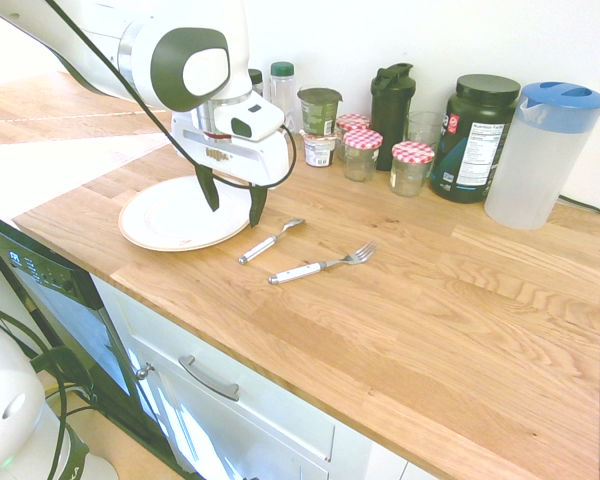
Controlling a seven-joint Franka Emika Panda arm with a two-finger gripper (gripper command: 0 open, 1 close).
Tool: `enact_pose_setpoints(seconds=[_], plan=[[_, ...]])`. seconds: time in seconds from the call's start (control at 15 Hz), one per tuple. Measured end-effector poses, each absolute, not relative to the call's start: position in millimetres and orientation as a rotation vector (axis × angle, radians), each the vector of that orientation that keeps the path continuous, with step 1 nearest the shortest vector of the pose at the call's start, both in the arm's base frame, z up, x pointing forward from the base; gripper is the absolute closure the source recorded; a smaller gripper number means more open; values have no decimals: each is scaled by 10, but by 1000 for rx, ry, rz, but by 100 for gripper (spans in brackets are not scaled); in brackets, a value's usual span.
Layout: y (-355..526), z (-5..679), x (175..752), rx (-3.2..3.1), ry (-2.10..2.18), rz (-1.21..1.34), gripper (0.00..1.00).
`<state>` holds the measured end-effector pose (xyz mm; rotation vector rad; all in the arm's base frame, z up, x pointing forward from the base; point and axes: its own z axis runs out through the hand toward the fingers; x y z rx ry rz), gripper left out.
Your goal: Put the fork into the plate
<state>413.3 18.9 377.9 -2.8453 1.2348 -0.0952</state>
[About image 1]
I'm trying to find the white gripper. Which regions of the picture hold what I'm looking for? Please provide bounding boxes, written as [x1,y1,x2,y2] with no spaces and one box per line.
[170,109,292,230]

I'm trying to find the white-handled metal fork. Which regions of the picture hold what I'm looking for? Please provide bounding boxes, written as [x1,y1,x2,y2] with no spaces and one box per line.
[267,240,381,287]

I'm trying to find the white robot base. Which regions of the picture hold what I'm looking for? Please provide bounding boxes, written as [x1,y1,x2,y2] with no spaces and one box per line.
[0,309,122,480]

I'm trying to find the white plate with gold rim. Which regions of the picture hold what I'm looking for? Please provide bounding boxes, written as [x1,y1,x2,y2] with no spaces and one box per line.
[117,174,254,253]

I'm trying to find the white yogurt cup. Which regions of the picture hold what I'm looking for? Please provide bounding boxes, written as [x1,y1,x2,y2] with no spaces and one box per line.
[301,130,339,168]

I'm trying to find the clear bottle with green cap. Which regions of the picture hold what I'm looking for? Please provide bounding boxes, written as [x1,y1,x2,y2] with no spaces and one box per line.
[269,60,298,132]

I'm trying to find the green yogurt cup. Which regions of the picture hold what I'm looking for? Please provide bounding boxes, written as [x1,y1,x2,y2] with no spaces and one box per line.
[296,86,344,138]

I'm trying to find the glass jar red gingham lid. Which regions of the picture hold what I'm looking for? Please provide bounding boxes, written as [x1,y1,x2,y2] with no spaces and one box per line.
[341,128,385,183]
[335,113,373,162]
[389,140,437,199]

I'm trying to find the black shaker bottle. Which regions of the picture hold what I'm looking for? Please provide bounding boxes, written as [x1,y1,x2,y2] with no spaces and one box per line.
[369,62,416,173]

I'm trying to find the black dishwasher door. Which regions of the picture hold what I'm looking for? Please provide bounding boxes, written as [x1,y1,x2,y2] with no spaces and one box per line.
[0,206,197,480]

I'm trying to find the clear drinking glass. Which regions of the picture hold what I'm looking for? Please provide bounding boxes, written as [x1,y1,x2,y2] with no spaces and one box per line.
[405,110,448,152]

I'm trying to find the black protein powder tub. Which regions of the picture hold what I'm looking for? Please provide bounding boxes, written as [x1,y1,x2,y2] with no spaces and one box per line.
[428,73,523,205]

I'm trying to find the clear pitcher with blue lid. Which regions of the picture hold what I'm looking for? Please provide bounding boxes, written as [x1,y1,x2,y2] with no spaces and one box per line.
[483,80,600,232]

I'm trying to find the white-handled metal spoon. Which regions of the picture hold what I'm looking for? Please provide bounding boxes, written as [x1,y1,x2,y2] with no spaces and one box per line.
[237,217,307,266]

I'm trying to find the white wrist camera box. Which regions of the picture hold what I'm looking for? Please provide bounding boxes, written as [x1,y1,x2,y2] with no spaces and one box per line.
[212,93,287,143]

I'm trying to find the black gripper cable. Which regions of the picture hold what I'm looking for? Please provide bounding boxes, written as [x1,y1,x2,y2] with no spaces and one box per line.
[43,0,298,192]

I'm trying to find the silver drawer handle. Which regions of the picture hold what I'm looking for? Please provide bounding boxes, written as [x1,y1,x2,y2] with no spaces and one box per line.
[177,354,242,403]

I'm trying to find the white drawer with metal handle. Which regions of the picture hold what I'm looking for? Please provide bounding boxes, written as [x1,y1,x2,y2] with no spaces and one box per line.
[90,273,434,480]

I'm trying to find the black base cables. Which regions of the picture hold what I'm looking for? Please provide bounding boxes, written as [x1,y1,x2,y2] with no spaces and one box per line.
[0,292,101,480]

